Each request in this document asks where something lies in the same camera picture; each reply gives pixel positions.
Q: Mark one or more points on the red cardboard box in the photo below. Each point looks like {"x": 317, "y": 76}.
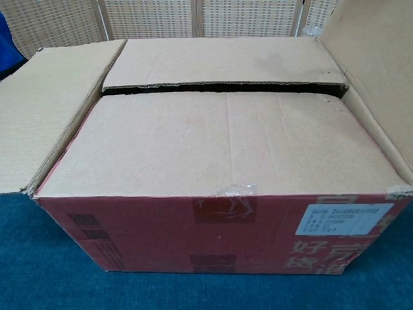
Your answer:
{"x": 193, "y": 145}

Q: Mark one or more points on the blue towel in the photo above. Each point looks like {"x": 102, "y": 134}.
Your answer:
{"x": 9, "y": 48}

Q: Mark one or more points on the small clear nut jar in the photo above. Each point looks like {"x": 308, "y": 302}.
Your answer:
{"x": 312, "y": 31}

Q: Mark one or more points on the woven rattan folding screen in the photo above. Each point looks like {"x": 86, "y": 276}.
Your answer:
{"x": 155, "y": 19}

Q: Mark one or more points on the blue table cover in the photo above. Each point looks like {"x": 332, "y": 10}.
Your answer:
{"x": 48, "y": 274}

